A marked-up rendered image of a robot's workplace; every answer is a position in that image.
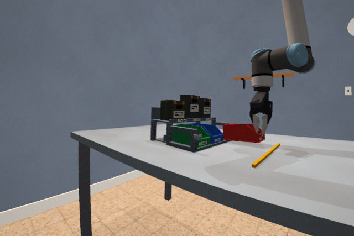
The grey metal bin rack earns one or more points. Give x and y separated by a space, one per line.
168 138

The yellow bar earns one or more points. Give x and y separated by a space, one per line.
262 158

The red bin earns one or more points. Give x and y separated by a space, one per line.
242 132

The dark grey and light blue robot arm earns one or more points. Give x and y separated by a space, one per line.
297 56

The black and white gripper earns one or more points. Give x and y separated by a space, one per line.
266 109

